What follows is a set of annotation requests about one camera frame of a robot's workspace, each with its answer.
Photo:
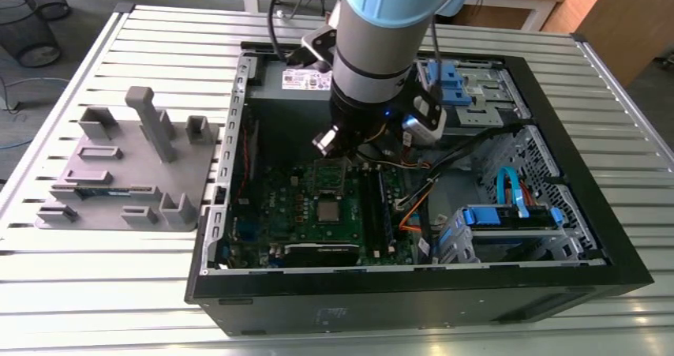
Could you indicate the silver disk bay cage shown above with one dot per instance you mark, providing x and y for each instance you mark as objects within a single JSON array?
[{"x": 526, "y": 233}]

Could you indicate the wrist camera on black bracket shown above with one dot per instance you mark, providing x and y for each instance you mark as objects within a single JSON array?
[{"x": 315, "y": 46}]

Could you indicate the grey plastic parts rack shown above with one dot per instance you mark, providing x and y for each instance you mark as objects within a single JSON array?
[{"x": 136, "y": 182}]

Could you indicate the large black mesh bin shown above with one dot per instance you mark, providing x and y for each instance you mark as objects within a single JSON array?
[{"x": 25, "y": 28}]

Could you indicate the black disk in blue carrier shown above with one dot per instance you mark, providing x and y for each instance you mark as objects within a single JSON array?
[{"x": 482, "y": 217}]

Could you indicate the black Nvidia graphics card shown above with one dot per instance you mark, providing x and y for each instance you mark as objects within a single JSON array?
[{"x": 320, "y": 253}]

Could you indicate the green Dell motherboard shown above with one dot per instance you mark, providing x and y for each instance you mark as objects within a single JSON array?
[{"x": 295, "y": 229}]

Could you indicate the RAM stick with gold contacts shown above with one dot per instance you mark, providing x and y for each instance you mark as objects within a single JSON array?
[{"x": 103, "y": 194}]

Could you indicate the wooden cabinet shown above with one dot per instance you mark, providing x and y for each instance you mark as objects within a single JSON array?
[{"x": 631, "y": 24}]

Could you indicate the grey power supply unit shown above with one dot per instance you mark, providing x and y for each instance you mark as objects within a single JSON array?
[{"x": 284, "y": 115}]

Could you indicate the CPU socket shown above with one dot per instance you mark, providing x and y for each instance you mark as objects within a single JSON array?
[{"x": 346, "y": 213}]

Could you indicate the black RAM slot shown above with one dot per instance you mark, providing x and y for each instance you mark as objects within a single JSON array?
[
  {"x": 372, "y": 214},
  {"x": 380, "y": 214},
  {"x": 367, "y": 214}
]

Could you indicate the black PC case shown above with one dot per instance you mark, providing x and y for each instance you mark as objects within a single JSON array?
[{"x": 368, "y": 308}]

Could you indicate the blue plastic drive carrier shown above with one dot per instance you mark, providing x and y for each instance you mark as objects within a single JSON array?
[
  {"x": 451, "y": 76},
  {"x": 459, "y": 97}
]

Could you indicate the blue plastic cage latch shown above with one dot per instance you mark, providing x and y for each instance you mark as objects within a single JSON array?
[{"x": 447, "y": 241}]

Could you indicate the silver-topped CPU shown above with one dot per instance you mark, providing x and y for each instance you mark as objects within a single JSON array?
[{"x": 328, "y": 212}]

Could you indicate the silver optical drive cage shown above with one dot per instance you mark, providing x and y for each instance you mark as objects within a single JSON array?
[{"x": 484, "y": 119}]

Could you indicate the silver camera on black mount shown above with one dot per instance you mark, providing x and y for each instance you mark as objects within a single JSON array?
[{"x": 423, "y": 125}]

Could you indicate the small black mesh bin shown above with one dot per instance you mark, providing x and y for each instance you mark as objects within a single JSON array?
[{"x": 52, "y": 10}]

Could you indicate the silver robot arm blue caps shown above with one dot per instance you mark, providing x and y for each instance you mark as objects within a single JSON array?
[{"x": 379, "y": 48}]

